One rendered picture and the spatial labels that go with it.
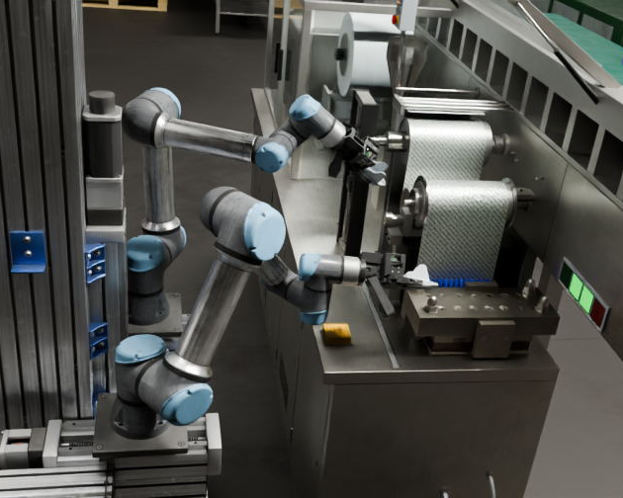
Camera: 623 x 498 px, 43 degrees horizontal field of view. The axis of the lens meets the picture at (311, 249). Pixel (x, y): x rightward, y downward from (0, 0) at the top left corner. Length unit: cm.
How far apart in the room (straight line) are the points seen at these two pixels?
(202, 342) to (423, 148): 97
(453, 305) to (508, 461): 53
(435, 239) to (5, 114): 117
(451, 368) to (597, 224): 54
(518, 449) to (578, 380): 152
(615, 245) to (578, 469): 162
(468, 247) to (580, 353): 193
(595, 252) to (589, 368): 205
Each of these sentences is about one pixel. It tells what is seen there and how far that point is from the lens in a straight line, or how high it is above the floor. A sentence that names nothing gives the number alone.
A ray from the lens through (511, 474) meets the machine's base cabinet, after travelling 253.
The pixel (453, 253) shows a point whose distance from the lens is 231.
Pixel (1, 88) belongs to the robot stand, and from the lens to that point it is 182.
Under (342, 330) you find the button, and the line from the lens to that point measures 224.
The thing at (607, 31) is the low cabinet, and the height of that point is 72.
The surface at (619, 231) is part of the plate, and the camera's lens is 197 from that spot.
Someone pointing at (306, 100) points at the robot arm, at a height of 152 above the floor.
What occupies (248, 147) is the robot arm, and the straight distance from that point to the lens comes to 209.
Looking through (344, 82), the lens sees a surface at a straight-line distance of 313.
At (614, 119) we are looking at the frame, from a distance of 202.
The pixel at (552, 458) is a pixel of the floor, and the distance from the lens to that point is 346.
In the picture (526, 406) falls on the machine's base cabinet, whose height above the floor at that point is 77.
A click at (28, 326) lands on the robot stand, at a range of 207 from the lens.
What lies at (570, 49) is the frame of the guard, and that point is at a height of 174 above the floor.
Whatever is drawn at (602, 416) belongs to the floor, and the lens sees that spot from 378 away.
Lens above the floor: 215
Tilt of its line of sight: 28 degrees down
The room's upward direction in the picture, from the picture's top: 6 degrees clockwise
